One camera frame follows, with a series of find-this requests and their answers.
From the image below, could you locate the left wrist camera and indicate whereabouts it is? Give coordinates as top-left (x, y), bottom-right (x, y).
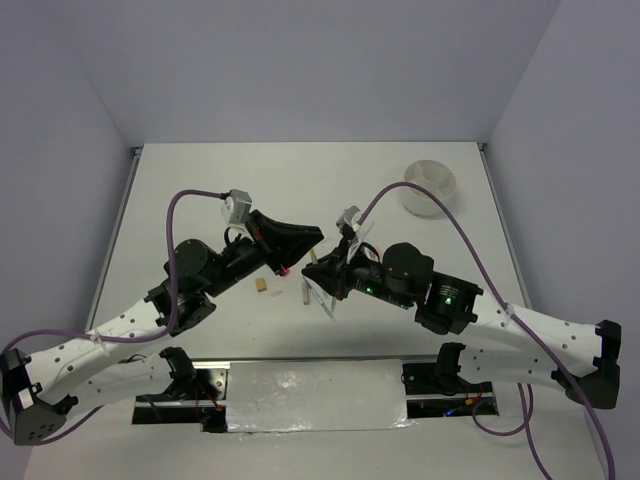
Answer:
top-left (221, 189), bottom-right (252, 227)

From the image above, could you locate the tan eraser cube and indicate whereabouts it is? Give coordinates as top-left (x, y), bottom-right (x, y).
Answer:
top-left (255, 278), bottom-right (267, 292)

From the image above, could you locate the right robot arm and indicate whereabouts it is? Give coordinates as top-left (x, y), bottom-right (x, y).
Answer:
top-left (302, 243), bottom-right (621, 410)

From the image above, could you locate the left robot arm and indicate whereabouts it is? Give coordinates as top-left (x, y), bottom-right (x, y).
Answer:
top-left (1, 210), bottom-right (324, 446)

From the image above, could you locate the blue clear pen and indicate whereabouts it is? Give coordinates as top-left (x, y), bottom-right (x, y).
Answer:
top-left (303, 277), bottom-right (336, 322)

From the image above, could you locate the white round divided organizer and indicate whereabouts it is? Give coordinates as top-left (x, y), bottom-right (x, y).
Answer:
top-left (400, 160), bottom-right (457, 217)

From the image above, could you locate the silver foil sheet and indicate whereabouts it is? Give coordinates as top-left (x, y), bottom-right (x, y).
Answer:
top-left (226, 359), bottom-right (410, 433)

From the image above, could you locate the beige chalk stick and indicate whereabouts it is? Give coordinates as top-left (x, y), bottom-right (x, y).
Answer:
top-left (301, 282), bottom-right (310, 306)

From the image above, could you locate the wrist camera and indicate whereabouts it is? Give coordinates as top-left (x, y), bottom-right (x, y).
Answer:
top-left (336, 205), bottom-right (374, 263)
top-left (221, 189), bottom-right (252, 227)

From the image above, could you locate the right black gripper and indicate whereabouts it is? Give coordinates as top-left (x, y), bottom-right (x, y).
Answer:
top-left (300, 236), bottom-right (412, 309)

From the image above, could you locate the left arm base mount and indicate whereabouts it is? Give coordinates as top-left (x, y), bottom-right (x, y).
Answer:
top-left (132, 360), bottom-right (230, 434)

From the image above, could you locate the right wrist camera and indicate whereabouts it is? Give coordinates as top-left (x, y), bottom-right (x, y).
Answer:
top-left (336, 205), bottom-right (374, 263)

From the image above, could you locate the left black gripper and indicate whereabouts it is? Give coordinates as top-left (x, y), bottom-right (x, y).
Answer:
top-left (204, 209), bottom-right (324, 298)

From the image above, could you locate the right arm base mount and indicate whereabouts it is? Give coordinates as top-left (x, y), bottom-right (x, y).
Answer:
top-left (400, 356), bottom-right (498, 420)

